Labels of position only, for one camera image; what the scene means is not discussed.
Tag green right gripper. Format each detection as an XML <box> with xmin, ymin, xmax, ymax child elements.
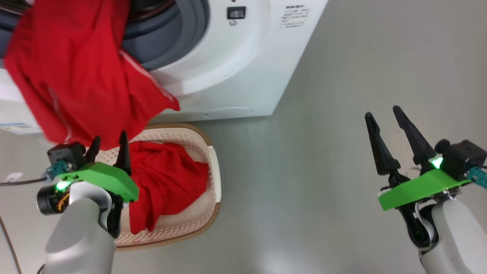
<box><xmin>364</xmin><ymin>106</ymin><xmax>472</xmax><ymax>250</ymax></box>

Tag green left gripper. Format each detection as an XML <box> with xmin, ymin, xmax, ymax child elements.
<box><xmin>55</xmin><ymin>131</ymin><xmax>139</xmax><ymax>238</ymax></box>

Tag red garment with white stripes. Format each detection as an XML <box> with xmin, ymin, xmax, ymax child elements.
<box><xmin>4</xmin><ymin>0</ymin><xmax>209</xmax><ymax>235</ymax></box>

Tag white perforated basket brown rim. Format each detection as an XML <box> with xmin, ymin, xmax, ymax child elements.
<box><xmin>93</xmin><ymin>123</ymin><xmax>221</xmax><ymax>252</ymax></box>

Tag grey rubber door gasket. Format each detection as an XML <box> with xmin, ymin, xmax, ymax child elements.
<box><xmin>0</xmin><ymin>0</ymin><xmax>210</xmax><ymax>71</ymax></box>

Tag white front-load washing machine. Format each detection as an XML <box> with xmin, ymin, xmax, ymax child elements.
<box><xmin>0</xmin><ymin>0</ymin><xmax>328</xmax><ymax>134</ymax></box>

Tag blue energy label sticker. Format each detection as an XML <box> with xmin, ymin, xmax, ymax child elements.
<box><xmin>0</xmin><ymin>123</ymin><xmax>41</xmax><ymax>134</ymax></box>

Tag round white filter cover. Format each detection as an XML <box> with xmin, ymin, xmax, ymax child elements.
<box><xmin>204</xmin><ymin>108</ymin><xmax>253</xmax><ymax>118</ymax></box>

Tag teal left camera connector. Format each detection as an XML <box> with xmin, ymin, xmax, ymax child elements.
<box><xmin>45</xmin><ymin>160</ymin><xmax>71</xmax><ymax>179</ymax></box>

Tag teal camera connector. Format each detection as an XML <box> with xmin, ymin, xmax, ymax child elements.
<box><xmin>467</xmin><ymin>166</ymin><xmax>487</xmax><ymax>190</ymax></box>
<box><xmin>45</xmin><ymin>160</ymin><xmax>71</xmax><ymax>179</ymax></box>

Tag teal right camera connector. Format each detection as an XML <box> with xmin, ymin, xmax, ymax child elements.
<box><xmin>467</xmin><ymin>166</ymin><xmax>487</xmax><ymax>190</ymax></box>

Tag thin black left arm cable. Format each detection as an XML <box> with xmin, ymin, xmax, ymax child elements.
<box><xmin>0</xmin><ymin>177</ymin><xmax>48</xmax><ymax>274</ymax></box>

